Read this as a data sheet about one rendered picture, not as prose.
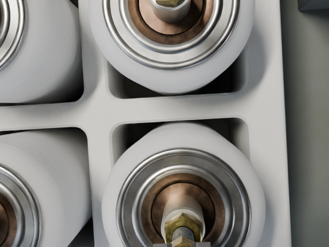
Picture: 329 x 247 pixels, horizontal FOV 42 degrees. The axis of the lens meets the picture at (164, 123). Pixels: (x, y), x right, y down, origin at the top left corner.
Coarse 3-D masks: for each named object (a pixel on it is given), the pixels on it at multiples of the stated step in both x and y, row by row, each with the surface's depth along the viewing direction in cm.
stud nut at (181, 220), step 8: (176, 216) 21; (184, 216) 20; (168, 224) 20; (176, 224) 20; (184, 224) 20; (192, 224) 20; (200, 224) 20; (168, 232) 20; (192, 232) 20; (200, 232) 20; (168, 240) 20; (200, 240) 20
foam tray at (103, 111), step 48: (96, 48) 31; (96, 96) 31; (144, 96) 42; (192, 96) 31; (240, 96) 31; (96, 144) 31; (240, 144) 36; (96, 192) 32; (288, 192) 31; (96, 240) 32; (288, 240) 31
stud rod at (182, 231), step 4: (180, 228) 20; (184, 228) 20; (188, 228) 20; (176, 232) 19; (180, 232) 19; (184, 232) 19; (188, 232) 19; (172, 236) 20; (176, 236) 19; (180, 236) 19; (184, 236) 19; (188, 236) 19; (192, 236) 19; (172, 240) 19; (192, 240) 19
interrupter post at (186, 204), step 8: (168, 200) 24; (176, 200) 23; (184, 200) 23; (192, 200) 23; (168, 208) 22; (176, 208) 21; (184, 208) 21; (192, 208) 21; (200, 208) 23; (168, 216) 21; (192, 216) 21; (200, 216) 21
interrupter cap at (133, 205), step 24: (144, 168) 24; (168, 168) 24; (192, 168) 24; (216, 168) 24; (120, 192) 24; (144, 192) 24; (168, 192) 24; (192, 192) 24; (216, 192) 24; (240, 192) 24; (120, 216) 24; (144, 216) 24; (216, 216) 24; (240, 216) 24; (144, 240) 24; (216, 240) 24; (240, 240) 24
